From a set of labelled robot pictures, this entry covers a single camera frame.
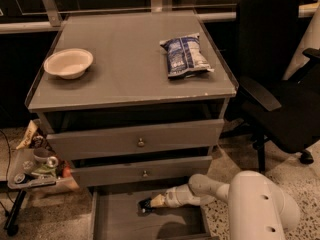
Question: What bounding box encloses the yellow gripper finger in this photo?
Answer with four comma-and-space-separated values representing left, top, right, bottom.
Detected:
150, 194, 166, 208

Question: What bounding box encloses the dark blue rxbar wrapper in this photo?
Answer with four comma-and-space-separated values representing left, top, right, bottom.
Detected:
138, 198, 155, 214

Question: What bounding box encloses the grey middle drawer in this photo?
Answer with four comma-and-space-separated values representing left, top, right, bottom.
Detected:
71, 156, 212, 187

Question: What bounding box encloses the black office chair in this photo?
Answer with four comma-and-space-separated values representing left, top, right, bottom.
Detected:
229, 0, 320, 172

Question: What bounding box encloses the white paper bowl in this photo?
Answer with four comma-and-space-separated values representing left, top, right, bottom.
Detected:
44, 48, 93, 80

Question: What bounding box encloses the grey top drawer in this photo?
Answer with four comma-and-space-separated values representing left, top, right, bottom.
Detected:
47, 119, 224, 160

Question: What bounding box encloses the grey bottom drawer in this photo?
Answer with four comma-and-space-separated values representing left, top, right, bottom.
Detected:
89, 178, 215, 240

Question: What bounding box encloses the metal rail with brackets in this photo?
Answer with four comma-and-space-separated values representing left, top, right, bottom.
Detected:
0, 0, 320, 36

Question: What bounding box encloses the grey drawer cabinet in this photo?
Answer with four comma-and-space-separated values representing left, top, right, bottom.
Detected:
25, 10, 240, 240

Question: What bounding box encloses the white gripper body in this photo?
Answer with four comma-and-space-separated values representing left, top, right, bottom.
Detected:
164, 187, 181, 208

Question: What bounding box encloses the black folding stand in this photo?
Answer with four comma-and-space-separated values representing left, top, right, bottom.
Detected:
4, 190, 26, 236

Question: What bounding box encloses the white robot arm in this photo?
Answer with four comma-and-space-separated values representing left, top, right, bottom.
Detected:
150, 0, 320, 240

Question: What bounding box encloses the grey drawer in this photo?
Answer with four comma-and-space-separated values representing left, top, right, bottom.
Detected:
71, 156, 212, 187
47, 119, 224, 160
89, 178, 215, 240

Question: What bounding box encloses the blue white chip bag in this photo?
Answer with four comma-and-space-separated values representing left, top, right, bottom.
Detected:
159, 33, 214, 80

